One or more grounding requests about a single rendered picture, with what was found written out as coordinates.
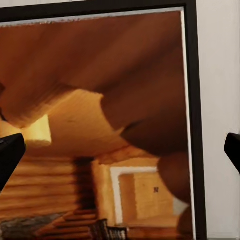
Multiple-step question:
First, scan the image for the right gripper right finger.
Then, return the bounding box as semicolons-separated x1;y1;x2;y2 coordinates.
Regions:
224;132;240;173

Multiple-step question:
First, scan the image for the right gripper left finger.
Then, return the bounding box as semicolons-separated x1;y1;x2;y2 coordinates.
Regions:
0;133;26;193

